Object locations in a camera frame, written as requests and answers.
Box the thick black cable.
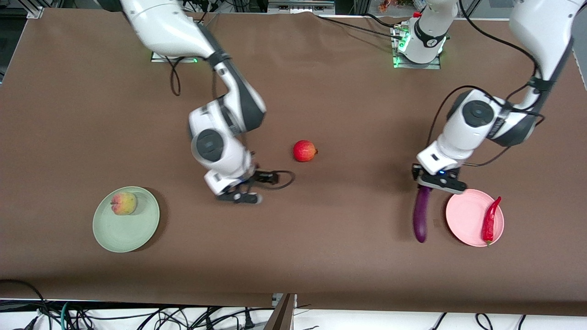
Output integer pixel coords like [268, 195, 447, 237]
[0, 279, 52, 330]

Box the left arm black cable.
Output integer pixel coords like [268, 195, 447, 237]
[426, 0, 547, 168]

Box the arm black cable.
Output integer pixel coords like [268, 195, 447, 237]
[426, 0, 547, 168]
[169, 55, 297, 190]

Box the red pomegranate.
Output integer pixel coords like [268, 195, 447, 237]
[293, 140, 318, 163]

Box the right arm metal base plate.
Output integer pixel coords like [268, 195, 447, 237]
[150, 49, 199, 63]

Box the red chili pepper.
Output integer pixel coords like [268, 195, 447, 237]
[481, 196, 503, 247]

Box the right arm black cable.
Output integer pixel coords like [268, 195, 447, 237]
[169, 55, 297, 190]

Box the brown table cloth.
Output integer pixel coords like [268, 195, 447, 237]
[0, 8, 587, 317]

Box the light green plate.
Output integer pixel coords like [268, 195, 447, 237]
[92, 186, 161, 253]

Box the pink plate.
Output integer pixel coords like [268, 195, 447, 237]
[445, 189, 505, 248]

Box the red yellow toy pile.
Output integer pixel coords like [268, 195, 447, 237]
[378, 0, 414, 13]

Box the purple eggplant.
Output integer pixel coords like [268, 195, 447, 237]
[413, 185, 433, 243]

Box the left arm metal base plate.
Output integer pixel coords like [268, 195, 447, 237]
[393, 25, 442, 70]

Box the aluminium profile post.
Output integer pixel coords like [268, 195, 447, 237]
[264, 293, 298, 330]

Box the grey metal box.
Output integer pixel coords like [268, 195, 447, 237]
[268, 0, 336, 12]

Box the yellow-pink peach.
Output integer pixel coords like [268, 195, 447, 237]
[111, 192, 138, 216]

